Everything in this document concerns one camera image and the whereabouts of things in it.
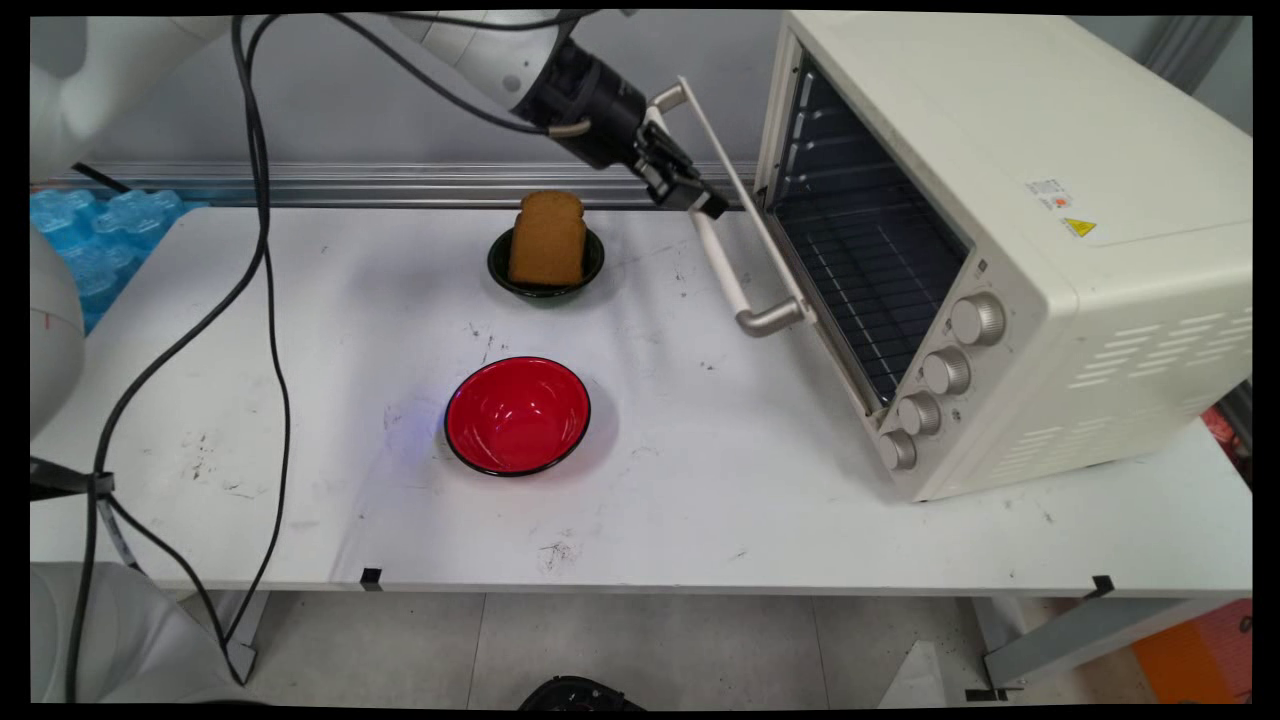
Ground black round floor object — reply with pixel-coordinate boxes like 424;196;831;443
518;676;646;711

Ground dark green bowl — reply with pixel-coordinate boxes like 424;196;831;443
487;226;607;301

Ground thin black cable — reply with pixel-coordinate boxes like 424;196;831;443
222;90;294;646

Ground wire oven rack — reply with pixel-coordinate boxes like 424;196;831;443
775;185;969;403

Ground orange box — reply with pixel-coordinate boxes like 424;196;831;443
1130;600;1253;705

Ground aluminium rail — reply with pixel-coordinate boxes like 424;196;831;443
30;160;757;211

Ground red object behind oven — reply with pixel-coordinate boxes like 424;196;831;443
1203;402;1253;471

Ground oven door with handle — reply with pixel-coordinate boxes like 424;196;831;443
645;76;889;413

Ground brown bread slice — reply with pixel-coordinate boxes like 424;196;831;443
508;190;589;289

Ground thick black cable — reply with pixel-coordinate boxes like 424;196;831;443
64;14;273;705

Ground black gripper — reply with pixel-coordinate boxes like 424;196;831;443
518;40;731;222

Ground red bowl black rim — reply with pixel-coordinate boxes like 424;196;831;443
444;356;593;478

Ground cream toaster oven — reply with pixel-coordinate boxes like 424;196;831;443
752;12;1253;504

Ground black cable strap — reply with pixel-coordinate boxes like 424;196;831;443
30;458;117;501

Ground grey aluminium post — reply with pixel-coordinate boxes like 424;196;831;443
1140;14;1253;106

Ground blue bubble wrap sheet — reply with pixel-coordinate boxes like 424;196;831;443
30;186;191;336

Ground grey table leg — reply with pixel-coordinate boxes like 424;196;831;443
222;591;271;687

